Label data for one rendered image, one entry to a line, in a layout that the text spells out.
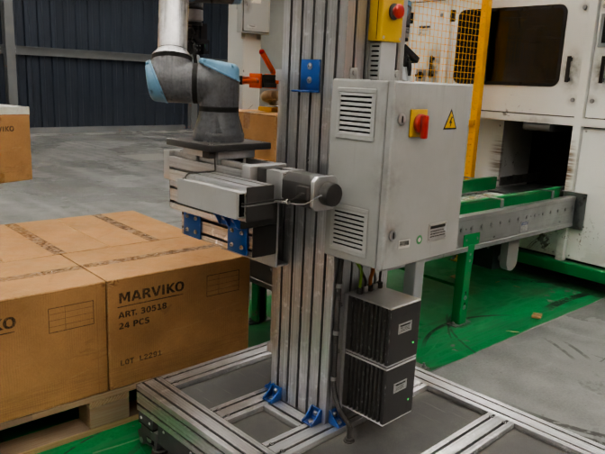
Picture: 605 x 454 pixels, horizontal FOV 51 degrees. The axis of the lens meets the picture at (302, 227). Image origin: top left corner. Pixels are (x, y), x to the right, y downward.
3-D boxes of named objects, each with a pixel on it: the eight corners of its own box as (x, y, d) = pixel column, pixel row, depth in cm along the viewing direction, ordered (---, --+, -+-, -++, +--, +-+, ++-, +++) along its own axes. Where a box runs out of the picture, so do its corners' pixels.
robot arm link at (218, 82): (239, 108, 181) (239, 59, 178) (191, 105, 180) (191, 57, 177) (239, 106, 193) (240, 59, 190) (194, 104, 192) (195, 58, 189)
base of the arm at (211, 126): (254, 141, 189) (255, 107, 187) (212, 143, 179) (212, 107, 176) (223, 137, 199) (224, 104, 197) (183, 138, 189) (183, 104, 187)
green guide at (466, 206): (555, 199, 405) (557, 185, 403) (571, 202, 397) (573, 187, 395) (389, 229, 301) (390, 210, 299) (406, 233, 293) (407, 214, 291)
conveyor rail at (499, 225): (564, 224, 402) (569, 195, 398) (573, 226, 399) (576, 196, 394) (284, 291, 252) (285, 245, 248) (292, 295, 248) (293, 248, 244)
